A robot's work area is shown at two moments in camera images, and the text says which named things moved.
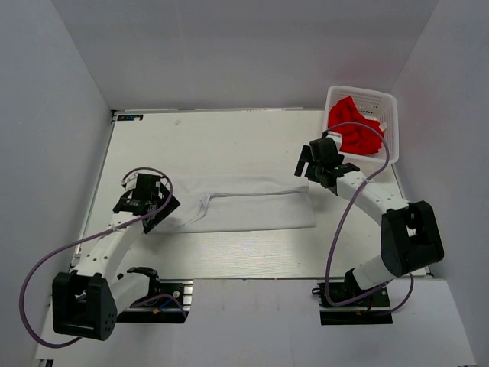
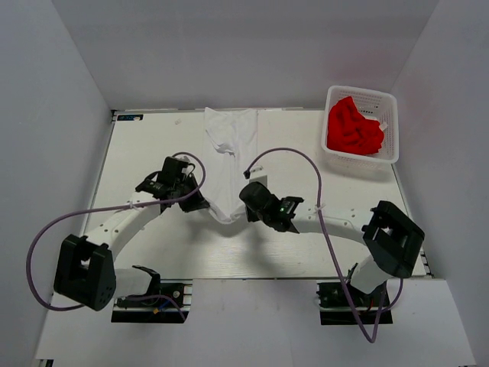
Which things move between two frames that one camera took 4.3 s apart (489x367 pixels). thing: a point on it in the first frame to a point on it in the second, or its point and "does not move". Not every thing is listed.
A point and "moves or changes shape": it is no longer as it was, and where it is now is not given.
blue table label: x=129 y=117 does not move
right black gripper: x=306 y=157 to x=252 y=216
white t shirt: x=239 y=203 moves or changes shape
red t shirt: x=355 y=139 does not move
